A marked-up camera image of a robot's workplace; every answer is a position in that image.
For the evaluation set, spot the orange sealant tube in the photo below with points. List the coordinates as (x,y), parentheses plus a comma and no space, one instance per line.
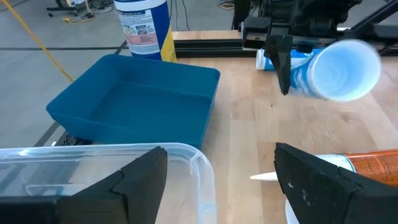
(373,165)

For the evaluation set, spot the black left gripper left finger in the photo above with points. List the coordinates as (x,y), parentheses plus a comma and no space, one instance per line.
(124,199)

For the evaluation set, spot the teal plastic bin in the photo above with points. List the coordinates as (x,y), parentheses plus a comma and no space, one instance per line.
(140,102)

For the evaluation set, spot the black keyboard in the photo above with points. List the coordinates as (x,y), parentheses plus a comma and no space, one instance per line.
(74,140)

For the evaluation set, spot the clear plastic container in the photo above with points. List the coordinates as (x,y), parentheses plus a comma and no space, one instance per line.
(202,186)

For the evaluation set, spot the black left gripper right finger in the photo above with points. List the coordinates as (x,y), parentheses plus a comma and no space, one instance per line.
(326,199)

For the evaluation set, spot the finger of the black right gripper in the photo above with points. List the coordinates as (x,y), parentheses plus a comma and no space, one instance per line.
(281,62)

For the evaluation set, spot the black wheeled stand base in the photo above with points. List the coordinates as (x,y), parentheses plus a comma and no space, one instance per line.
(62,12)

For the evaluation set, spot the Lysol wipes canister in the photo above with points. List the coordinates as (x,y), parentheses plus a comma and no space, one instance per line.
(146,31)

